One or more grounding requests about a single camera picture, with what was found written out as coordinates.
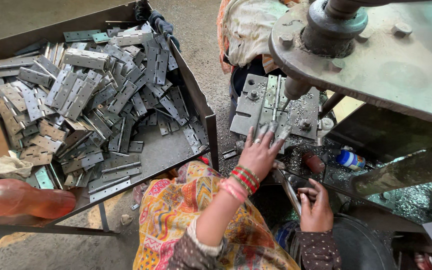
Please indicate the grey drill press head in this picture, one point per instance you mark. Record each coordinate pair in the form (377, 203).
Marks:
(388, 63)

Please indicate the large sheet metal tray stand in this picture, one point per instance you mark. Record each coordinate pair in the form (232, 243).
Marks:
(163, 153)

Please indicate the drill spindle with bit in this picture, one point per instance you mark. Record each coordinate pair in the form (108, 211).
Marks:
(294, 89)

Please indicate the heap of metal shavings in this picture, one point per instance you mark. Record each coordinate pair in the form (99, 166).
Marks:
(411, 200)

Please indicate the pink bangles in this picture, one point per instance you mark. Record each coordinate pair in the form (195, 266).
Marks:
(233, 190)

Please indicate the grey steel jig plate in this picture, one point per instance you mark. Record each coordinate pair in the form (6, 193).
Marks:
(244, 112)

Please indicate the dark blue cloth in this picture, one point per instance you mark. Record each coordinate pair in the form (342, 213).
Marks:
(161, 24)

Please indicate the small white cap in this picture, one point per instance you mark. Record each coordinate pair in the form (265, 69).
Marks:
(327, 123)

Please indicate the person's left hand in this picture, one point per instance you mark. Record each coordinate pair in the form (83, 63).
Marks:
(259, 153)

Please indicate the black round bin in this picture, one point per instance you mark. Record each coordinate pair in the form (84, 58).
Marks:
(358, 243)

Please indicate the steel hinge being drilled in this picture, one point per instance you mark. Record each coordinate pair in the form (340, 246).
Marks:
(276, 95)

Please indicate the person's yellow patterned garment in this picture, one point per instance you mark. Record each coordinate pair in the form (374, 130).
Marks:
(171, 210)

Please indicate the drill press lower frame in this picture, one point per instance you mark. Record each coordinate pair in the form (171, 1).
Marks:
(396, 168)

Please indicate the orange plastic bottle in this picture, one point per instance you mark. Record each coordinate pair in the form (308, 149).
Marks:
(24, 198)

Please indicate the pile of steel hinges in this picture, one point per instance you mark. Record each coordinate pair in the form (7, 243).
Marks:
(81, 101)

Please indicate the silver metal lever bar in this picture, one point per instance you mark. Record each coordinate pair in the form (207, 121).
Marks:
(290, 193)

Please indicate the reddish brown small container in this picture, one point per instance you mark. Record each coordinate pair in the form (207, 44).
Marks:
(313, 162)

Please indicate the blue and white bottle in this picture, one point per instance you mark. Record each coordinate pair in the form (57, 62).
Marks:
(351, 160)

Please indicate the red and green bangles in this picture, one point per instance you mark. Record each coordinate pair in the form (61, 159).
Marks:
(246, 179)

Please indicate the jig hex bolt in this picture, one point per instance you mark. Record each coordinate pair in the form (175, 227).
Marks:
(306, 123)
(253, 94)

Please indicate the person's right fingers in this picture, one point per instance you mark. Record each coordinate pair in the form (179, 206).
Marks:
(306, 195)

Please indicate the person's right hand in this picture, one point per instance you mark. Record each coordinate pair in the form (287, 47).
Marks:
(316, 213)

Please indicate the small loose hinge piece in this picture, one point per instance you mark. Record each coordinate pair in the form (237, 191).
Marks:
(229, 154)

